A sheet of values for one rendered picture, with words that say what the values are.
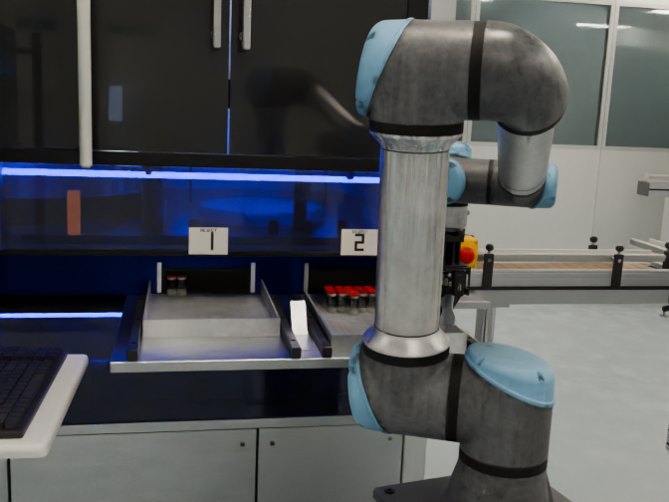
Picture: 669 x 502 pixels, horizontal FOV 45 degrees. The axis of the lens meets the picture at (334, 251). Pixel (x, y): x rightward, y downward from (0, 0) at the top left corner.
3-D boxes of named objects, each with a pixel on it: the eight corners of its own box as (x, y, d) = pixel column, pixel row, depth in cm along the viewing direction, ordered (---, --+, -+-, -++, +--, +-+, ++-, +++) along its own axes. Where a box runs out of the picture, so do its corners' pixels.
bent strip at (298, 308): (289, 329, 161) (290, 301, 160) (304, 329, 161) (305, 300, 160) (301, 351, 147) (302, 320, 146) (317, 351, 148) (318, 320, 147)
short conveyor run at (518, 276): (423, 307, 198) (427, 244, 196) (406, 292, 213) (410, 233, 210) (672, 305, 212) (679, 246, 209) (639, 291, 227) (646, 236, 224)
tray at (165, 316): (148, 294, 184) (148, 279, 183) (262, 294, 189) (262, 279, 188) (142, 338, 151) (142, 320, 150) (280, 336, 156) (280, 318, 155)
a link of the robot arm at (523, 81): (588, 2, 88) (557, 161, 135) (487, 0, 91) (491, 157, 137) (581, 98, 86) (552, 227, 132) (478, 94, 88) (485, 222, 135)
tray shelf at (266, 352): (126, 302, 183) (126, 294, 183) (420, 301, 197) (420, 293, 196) (110, 373, 137) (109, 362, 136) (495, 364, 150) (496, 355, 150)
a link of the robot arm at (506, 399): (551, 474, 99) (560, 371, 97) (442, 459, 102) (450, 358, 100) (549, 436, 111) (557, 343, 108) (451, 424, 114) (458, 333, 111)
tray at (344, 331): (304, 306, 179) (304, 291, 179) (415, 305, 184) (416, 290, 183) (331, 353, 146) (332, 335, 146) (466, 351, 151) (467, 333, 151)
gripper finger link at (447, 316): (443, 346, 146) (447, 297, 144) (433, 337, 152) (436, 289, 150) (459, 346, 147) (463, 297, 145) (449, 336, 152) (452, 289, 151)
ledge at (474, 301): (421, 295, 203) (421, 287, 202) (469, 294, 205) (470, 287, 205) (438, 309, 189) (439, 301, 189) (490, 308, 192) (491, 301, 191)
